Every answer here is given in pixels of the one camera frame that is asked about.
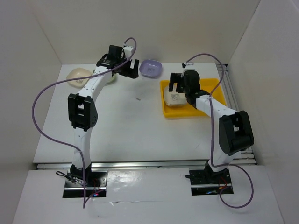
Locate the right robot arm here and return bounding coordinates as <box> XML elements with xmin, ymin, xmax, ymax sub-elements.
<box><xmin>169</xmin><ymin>70</ymin><xmax>254</xmax><ymax>183</ymax></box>

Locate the cream panda plate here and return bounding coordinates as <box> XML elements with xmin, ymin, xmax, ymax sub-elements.
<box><xmin>163</xmin><ymin>86</ymin><xmax>187</xmax><ymax>106</ymax></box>
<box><xmin>66</xmin><ymin>68</ymin><xmax>92</xmax><ymax>89</ymax></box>

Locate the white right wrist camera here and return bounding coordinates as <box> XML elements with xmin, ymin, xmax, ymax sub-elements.
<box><xmin>182</xmin><ymin>62</ymin><xmax>196</xmax><ymax>76</ymax></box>

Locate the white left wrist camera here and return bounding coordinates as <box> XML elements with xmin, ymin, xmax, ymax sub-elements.
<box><xmin>123</xmin><ymin>45</ymin><xmax>134</xmax><ymax>59</ymax></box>

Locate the purple panda plate back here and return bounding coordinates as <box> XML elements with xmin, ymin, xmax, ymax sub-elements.
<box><xmin>139</xmin><ymin>59</ymin><xmax>163</xmax><ymax>78</ymax></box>

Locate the yellow panda plate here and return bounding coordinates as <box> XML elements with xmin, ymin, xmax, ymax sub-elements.
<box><xmin>167</xmin><ymin>104</ymin><xmax>184</xmax><ymax>108</ymax></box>

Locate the aluminium side rail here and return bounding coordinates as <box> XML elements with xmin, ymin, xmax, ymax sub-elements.
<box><xmin>221</xmin><ymin>65</ymin><xmax>256</xmax><ymax>165</ymax></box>

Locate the green panda plate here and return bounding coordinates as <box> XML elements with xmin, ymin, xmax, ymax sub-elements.
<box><xmin>106</xmin><ymin>73</ymin><xmax>117</xmax><ymax>84</ymax></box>

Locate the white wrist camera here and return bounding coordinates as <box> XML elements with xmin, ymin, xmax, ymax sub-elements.
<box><xmin>182</xmin><ymin>62</ymin><xmax>196</xmax><ymax>76</ymax></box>
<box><xmin>123</xmin><ymin>45</ymin><xmax>134</xmax><ymax>59</ymax></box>

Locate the aluminium mounting rail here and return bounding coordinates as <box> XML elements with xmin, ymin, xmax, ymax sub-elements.
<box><xmin>35</xmin><ymin>158</ymin><xmax>217</xmax><ymax>171</ymax></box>

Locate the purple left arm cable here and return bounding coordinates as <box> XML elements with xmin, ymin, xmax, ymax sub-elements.
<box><xmin>31</xmin><ymin>37</ymin><xmax>138</xmax><ymax>209</ymax></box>

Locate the yellow plastic bin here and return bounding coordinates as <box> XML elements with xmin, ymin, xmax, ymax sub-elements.
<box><xmin>160</xmin><ymin>78</ymin><xmax>227</xmax><ymax>118</ymax></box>

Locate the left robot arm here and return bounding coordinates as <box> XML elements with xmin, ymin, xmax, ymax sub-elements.
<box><xmin>67</xmin><ymin>44</ymin><xmax>139</xmax><ymax>186</ymax></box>

